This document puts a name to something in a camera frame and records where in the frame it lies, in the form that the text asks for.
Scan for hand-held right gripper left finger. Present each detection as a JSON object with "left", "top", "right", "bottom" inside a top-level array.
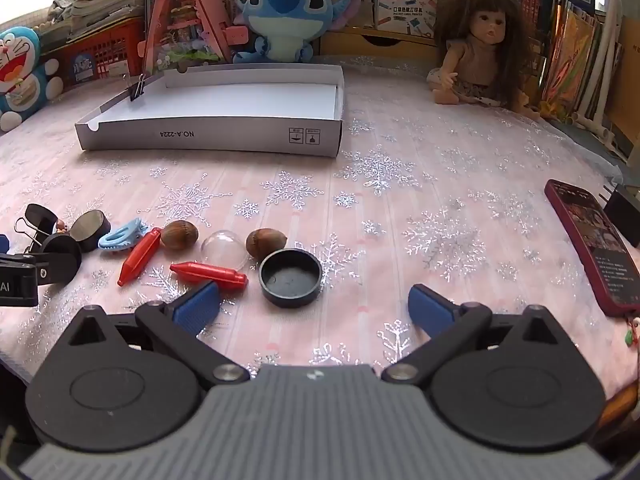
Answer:
[{"left": 62, "top": 280, "right": 251, "bottom": 387}]

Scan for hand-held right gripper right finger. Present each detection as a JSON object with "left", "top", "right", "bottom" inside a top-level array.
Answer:
[{"left": 381, "top": 284, "right": 581, "bottom": 387}]

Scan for small black round lid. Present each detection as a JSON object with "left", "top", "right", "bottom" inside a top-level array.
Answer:
[
  {"left": 69, "top": 210, "right": 112, "bottom": 253},
  {"left": 24, "top": 203, "right": 57, "bottom": 235},
  {"left": 39, "top": 234, "right": 83, "bottom": 287}
]

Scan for red plastic crayon toy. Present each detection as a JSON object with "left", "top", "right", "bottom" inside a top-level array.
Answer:
[
  {"left": 170, "top": 260, "right": 249, "bottom": 292},
  {"left": 117, "top": 227, "right": 163, "bottom": 287}
]

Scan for clear plastic dome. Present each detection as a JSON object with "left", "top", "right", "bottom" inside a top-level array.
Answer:
[{"left": 201, "top": 230, "right": 249, "bottom": 273}]

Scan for brown hazelnut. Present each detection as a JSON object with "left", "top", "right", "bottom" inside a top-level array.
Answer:
[
  {"left": 246, "top": 228, "right": 288, "bottom": 261},
  {"left": 160, "top": 220, "right": 200, "bottom": 252}
]

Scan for light blue hair clip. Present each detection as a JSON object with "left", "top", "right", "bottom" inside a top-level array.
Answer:
[{"left": 98, "top": 217, "right": 151, "bottom": 256}]

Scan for large black round lid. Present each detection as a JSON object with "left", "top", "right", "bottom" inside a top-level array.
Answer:
[{"left": 259, "top": 249, "right": 323, "bottom": 308}]

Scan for white cardboard box tray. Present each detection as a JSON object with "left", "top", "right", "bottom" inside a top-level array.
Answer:
[{"left": 75, "top": 64, "right": 346, "bottom": 158}]

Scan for pink snowflake tablecloth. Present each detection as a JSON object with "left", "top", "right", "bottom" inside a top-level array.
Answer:
[{"left": 0, "top": 55, "right": 640, "bottom": 396}]

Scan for blue cat plush toy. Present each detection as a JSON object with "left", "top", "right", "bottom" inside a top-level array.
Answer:
[{"left": 0, "top": 26, "right": 65, "bottom": 133}]

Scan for phone in red case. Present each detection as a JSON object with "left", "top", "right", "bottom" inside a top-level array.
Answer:
[{"left": 544, "top": 179, "right": 640, "bottom": 318}]

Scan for small red green charm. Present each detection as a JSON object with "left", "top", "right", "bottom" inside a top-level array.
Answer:
[{"left": 620, "top": 316, "right": 640, "bottom": 348}]

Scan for red plastic basket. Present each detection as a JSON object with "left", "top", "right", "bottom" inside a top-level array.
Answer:
[{"left": 42, "top": 15, "right": 151, "bottom": 92}]

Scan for black charger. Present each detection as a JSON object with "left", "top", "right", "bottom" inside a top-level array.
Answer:
[{"left": 597, "top": 182, "right": 640, "bottom": 248}]

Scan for pile of worn books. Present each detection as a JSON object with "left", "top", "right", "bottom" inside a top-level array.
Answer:
[{"left": 47, "top": 0, "right": 151, "bottom": 43}]

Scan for brown haired doll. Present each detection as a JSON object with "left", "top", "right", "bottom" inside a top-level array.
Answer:
[{"left": 426, "top": 0, "right": 543, "bottom": 121}]

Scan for wooden drawer unit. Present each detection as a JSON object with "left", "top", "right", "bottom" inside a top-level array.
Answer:
[{"left": 320, "top": 25, "right": 441, "bottom": 59}]

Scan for white pipe rack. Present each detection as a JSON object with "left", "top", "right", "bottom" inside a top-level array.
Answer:
[{"left": 567, "top": 0, "right": 640, "bottom": 161}]

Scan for pink triangular toy case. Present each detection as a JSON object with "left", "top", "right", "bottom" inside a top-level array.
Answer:
[{"left": 142, "top": 0, "right": 249, "bottom": 78}]

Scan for colourful picture books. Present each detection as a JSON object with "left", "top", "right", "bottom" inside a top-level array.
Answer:
[{"left": 537, "top": 0, "right": 626, "bottom": 121}]

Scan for blue alien plush toy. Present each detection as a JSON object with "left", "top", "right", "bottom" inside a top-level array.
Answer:
[{"left": 231, "top": 0, "right": 363, "bottom": 64}]

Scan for white printed carton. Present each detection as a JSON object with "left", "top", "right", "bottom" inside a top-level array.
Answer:
[{"left": 374, "top": 0, "right": 438, "bottom": 38}]

